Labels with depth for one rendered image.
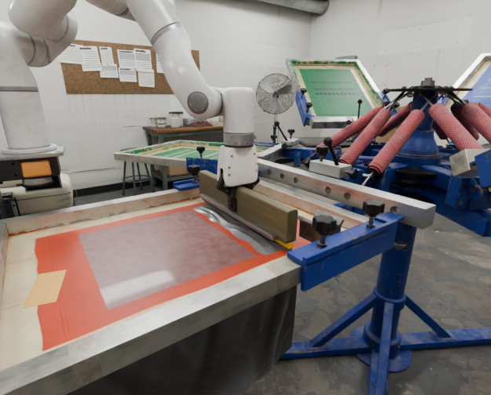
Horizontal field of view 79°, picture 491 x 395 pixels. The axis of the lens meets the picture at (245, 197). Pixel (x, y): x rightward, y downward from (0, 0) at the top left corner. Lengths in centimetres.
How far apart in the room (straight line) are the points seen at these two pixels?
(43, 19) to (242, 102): 50
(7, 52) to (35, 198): 76
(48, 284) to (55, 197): 94
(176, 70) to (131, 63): 390
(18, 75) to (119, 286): 61
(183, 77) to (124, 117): 388
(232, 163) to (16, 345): 51
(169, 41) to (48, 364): 62
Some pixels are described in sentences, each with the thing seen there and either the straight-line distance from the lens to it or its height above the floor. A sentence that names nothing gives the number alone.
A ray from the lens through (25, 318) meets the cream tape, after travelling 60.
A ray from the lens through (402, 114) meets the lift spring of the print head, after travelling 164.
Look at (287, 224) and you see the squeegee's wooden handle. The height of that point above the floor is 103.
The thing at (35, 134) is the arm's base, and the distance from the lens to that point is 99.
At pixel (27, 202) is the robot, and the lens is 159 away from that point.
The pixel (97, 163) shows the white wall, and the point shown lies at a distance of 455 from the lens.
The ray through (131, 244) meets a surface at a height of 96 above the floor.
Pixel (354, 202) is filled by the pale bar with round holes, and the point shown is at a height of 100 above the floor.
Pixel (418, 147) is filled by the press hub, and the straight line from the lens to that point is 139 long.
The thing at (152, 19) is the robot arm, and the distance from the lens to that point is 77.
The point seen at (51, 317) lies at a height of 96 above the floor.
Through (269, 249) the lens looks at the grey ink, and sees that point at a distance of 67.
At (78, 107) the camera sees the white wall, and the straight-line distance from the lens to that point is 445.
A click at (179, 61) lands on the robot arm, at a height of 135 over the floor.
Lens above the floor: 128
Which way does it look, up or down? 19 degrees down
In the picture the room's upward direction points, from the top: straight up
